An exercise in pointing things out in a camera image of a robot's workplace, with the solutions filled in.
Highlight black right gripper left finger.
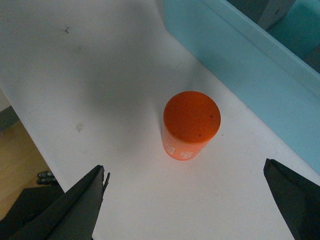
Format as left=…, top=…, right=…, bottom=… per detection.
left=9, top=165, right=110, bottom=240

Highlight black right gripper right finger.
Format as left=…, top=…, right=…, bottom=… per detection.
left=263, top=158, right=320, bottom=240

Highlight gray cube with square recess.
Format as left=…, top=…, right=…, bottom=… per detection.
left=227, top=0, right=296, bottom=31

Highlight light blue plastic box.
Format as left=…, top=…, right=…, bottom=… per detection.
left=163, top=0, right=320, bottom=172

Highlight dark metal fittings on floor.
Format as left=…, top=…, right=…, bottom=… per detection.
left=36, top=171, right=58, bottom=186

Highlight orange cylinder with white digits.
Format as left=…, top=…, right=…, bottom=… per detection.
left=162, top=91, right=221, bottom=161

